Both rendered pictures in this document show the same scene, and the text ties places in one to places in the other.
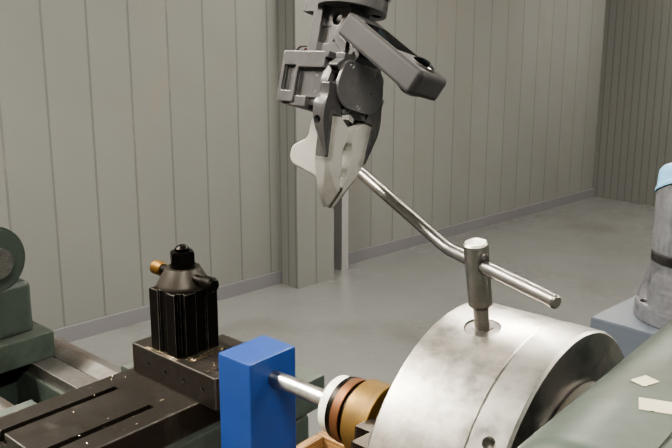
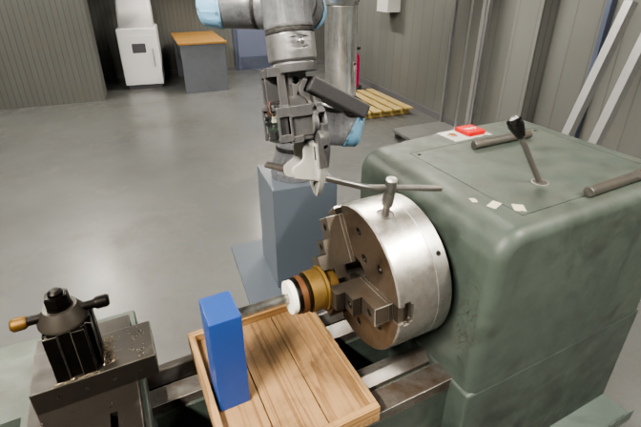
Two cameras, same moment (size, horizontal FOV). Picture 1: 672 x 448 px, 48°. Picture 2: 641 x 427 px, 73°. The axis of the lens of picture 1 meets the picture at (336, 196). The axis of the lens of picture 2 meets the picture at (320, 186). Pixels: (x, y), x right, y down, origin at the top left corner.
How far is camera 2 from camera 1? 79 cm
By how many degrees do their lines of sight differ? 65
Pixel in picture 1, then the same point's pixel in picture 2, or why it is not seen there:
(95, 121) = not seen: outside the picture
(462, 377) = (409, 236)
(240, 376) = (233, 327)
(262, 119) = not seen: outside the picture
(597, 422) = (504, 218)
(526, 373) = (423, 221)
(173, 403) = (123, 396)
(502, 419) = (435, 241)
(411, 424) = (409, 267)
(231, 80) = not seen: outside the picture
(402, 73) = (360, 108)
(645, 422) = (505, 211)
